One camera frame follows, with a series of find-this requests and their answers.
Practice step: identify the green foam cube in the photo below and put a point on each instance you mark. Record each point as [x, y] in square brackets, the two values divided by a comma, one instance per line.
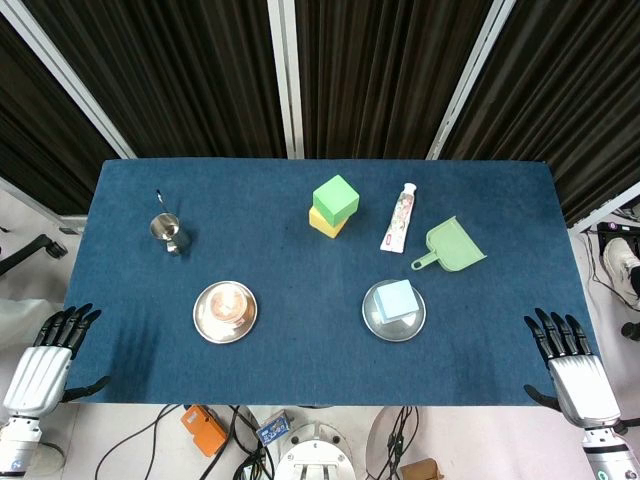
[336, 199]

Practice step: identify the aluminium frame post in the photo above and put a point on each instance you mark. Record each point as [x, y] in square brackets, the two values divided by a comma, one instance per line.
[65, 75]
[467, 75]
[286, 75]

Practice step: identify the white sneaker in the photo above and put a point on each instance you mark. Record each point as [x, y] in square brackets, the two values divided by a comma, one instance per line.
[620, 265]

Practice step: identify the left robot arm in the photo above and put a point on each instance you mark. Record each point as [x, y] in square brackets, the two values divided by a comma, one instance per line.
[20, 445]

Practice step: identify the blue table cloth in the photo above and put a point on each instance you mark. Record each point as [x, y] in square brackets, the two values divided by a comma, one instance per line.
[310, 360]

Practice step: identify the small metal spoon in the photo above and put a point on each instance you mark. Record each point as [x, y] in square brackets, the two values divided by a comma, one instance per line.
[160, 197]

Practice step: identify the round white robot base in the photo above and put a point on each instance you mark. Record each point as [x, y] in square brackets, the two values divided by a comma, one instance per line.
[315, 450]

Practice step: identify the black chair base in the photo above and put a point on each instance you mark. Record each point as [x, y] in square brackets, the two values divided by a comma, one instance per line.
[45, 246]

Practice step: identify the black caster wheel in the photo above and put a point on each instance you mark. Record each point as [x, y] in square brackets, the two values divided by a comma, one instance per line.
[631, 331]

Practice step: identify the black pleated curtain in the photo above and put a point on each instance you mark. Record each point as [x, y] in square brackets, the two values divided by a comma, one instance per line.
[30, 140]
[175, 75]
[575, 100]
[380, 75]

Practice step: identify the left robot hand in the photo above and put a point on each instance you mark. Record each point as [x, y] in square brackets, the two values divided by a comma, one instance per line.
[37, 375]

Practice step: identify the yellow foam cube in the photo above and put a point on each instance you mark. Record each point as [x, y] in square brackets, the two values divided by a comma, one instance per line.
[325, 227]

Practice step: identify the round steel plate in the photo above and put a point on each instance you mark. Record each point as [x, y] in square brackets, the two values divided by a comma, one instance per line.
[225, 332]
[395, 331]

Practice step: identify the blue circuit board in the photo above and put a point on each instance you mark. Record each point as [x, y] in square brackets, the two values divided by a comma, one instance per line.
[274, 429]

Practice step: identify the clear jar with orange contents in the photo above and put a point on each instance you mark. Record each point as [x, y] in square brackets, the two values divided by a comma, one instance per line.
[227, 304]

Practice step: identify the white printed paste tube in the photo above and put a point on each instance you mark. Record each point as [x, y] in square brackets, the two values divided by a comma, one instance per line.
[399, 220]

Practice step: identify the light blue foam cube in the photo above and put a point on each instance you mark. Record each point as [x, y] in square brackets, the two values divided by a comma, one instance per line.
[395, 300]

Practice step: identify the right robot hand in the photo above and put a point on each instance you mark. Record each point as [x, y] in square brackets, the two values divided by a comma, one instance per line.
[585, 390]

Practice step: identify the green plastic dustpan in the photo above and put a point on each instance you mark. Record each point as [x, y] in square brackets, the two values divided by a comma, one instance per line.
[452, 247]

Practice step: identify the brown cardboard box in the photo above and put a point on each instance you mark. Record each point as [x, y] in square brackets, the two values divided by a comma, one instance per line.
[420, 470]

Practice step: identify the grey round panel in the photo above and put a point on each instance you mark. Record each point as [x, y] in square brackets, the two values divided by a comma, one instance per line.
[381, 440]

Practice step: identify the orange box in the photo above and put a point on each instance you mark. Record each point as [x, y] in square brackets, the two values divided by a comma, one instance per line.
[205, 430]

